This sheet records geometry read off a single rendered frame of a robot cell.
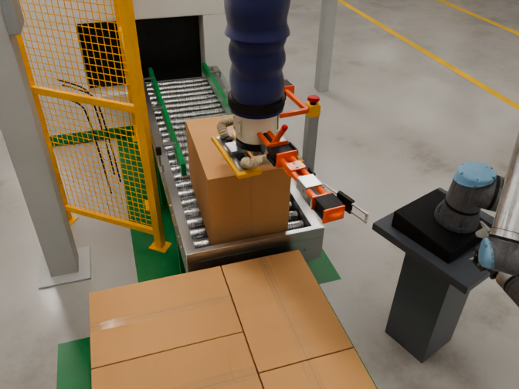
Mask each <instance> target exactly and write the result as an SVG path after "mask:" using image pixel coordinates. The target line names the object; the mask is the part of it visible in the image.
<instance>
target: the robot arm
mask: <svg viewBox="0 0 519 389"><path fill-rule="evenodd" d="M481 208H482V209H486V210H489V211H495V212H496V214H495V217H494V222H493V225H492V228H491V229H490V228H489V227H488V226H487V225H486V224H485V223H484V222H482V221H480V209H481ZM434 216H435V219H436V220H437V221H438V223H440V224H441V226H443V227H444V228H446V229H448V230H450V231H452V232H456V233H461V234H467V233H471V232H474V231H476V230H477V228H478V225H479V224H481V226H482V229H480V230H478V231H477V232H476V233H475V234H476V237H478V238H482V239H483V240H482V242H481V243H480V247H476V251H473V254H474V257H472V258H470V259H469V260H473V261H472V263H473V264H474V265H475V266H476V267H477V268H478V269H479V270H480V271H481V272H482V271H485V270H487V271H488V272H489V273H490V278H491V279H496V282H497V283H498V285H499V286H500V287H501V288H502V289H503V290H504V292H505V293H506V294H507V295H508V296H509V297H510V298H511V299H512V300H513V301H514V302H515V304H516V305H517V306H518V307H519V131H518V133H517V138H516V141H515V145H514V149H513V153H512V155H511V160H510V163H509V167H508V169H507V175H506V176H505V177H503V176H500V175H497V172H496V171H495V170H494V169H493V168H492V167H491V166H489V165H487V164H484V163H480V162H478V163H477V162H466V163H464V164H462V165H460V166H459V168H458V169H457V171H456V173H455V174H454V177H453V180H452V183H451V185H450V187H449V190H448V192H447V194H446V197H445V199H444V200H443V201H441V202H440V203H439V204H438V205H437V206H436V210H435V211H434Z"/></svg>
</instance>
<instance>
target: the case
mask: <svg viewBox="0 0 519 389"><path fill-rule="evenodd" d="M232 116H233V115H225V116H219V117H206V118H200V119H193V120H186V121H185V125H186V134H187V144H188V161H189V170H190V179H191V183H192V187H193V190H194V192H195V197H196V200H197V202H198V206H199V209H200V212H201V215H202V219H203V222H204V224H205V229H206V231H207V234H208V237H209V241H210V244H211V245H218V244H222V243H227V242H234V241H239V240H243V239H247V238H254V237H258V236H262V235H270V234H274V233H278V232H285V231H288V220H289V207H290V184H291V177H290V176H289V175H288V174H287V173H286V172H285V170H286V169H282V168H281V167H279V168H276V167H274V166H273V165H268V164H266V165H262V166H259V168H260V170H261V171H262V174H259V175H256V176H252V177H248V178H242V179H238V178H237V177H236V175H235V173H234V172H233V170H232V169H231V167H230V166H229V165H228V163H227V162H226V160H225V158H224V157H223V156H222V155H221V153H220V152H219V150H218V148H217V147H216V146H215V145H214V143H213V142H212V138H211V137H212V136H216V135H220V134H219V132H218V130H217V124H218V122H219V121H220V120H222V119H224V118H227V117H232Z"/></svg>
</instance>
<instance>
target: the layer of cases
mask: <svg viewBox="0 0 519 389"><path fill-rule="evenodd" d="M89 311H90V360H91V385H92V389H377V388H376V386H375V385H374V383H373V381H372V379H371V378H370V376H369V374H368V372H367V371H366V369H365V367H364V365H363V363H362V362H361V360H360V358H359V356H358V354H357V353H356V351H355V349H354V348H353V346H352V344H351V341H350V340H349V339H348V336H347V334H346V333H345V331H344V329H343V327H342V326H341V324H340V322H339V320H338V318H337V317H336V315H335V314H334V311H333V310H332V308H331V306H330V304H329V302H328V301H327V299H326V297H325V295H324V294H323V292H322V290H321V288H320V287H319V285H318V283H317V281H316V279H315V278H314V275H313V274H312V272H311V270H310V268H309V267H308V265H307V263H306V262H305V260H304V257H303V256H302V255H301V253H300V250H299V249H298V250H294V251H290V252H284V253H280V254H276V255H268V256H264V257H261V258H257V259H250V260H246V261H242V262H235V263H231V264H227V265H223V266H221V267H220V266H216V267H212V268H208V269H202V270H198V271H194V272H187V273H182V274H179V275H175V276H168V277H164V278H160V279H153V280H149V281H145V282H139V283H135V284H130V285H126V286H120V287H116V288H112V289H105V290H101V291H97V292H93V293H89Z"/></svg>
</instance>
